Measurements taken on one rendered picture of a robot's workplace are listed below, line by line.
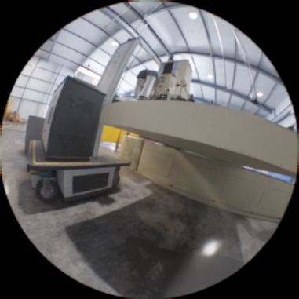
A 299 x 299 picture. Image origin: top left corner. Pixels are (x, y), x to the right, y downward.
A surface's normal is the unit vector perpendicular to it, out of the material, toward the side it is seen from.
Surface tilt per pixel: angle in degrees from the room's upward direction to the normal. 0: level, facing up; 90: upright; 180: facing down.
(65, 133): 90
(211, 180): 90
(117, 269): 0
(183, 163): 90
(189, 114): 90
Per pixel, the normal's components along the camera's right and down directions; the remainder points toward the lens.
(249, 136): -0.53, -0.08
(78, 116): 0.85, 0.25
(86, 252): 0.25, -0.96
